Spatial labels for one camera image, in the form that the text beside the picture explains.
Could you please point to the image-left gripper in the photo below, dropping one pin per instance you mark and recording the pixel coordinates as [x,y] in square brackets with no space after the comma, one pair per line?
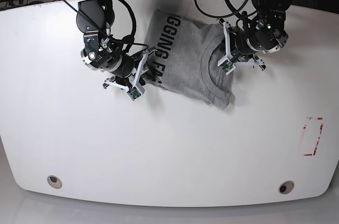
[129,70]

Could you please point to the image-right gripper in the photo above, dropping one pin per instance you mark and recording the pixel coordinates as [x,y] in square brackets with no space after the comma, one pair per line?
[238,48]

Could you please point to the grey T-shirt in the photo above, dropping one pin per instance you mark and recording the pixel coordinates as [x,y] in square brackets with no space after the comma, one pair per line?
[186,57]

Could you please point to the red tape rectangle marking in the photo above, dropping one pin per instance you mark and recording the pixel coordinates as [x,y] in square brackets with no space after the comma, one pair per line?
[311,134]

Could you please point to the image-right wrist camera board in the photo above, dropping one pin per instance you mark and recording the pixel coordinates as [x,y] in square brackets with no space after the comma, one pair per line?
[228,67]

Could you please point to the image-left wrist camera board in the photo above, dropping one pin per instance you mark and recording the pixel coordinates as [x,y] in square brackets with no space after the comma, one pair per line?
[134,93]

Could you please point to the left table cable grommet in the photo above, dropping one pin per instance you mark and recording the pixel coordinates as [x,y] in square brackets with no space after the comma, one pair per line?
[54,182]

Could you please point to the table cable grommet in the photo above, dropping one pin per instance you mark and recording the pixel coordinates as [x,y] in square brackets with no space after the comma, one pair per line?
[286,187]
[54,182]

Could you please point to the right table cable grommet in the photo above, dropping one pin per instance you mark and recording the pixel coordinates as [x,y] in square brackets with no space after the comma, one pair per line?
[286,187]

